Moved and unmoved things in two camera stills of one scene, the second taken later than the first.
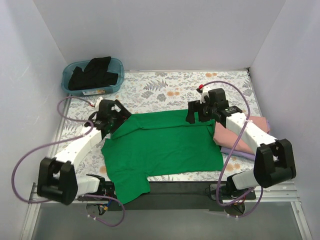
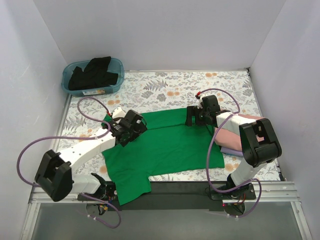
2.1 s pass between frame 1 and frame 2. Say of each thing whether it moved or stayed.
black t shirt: stayed
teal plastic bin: stayed
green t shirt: stayed
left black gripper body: moved
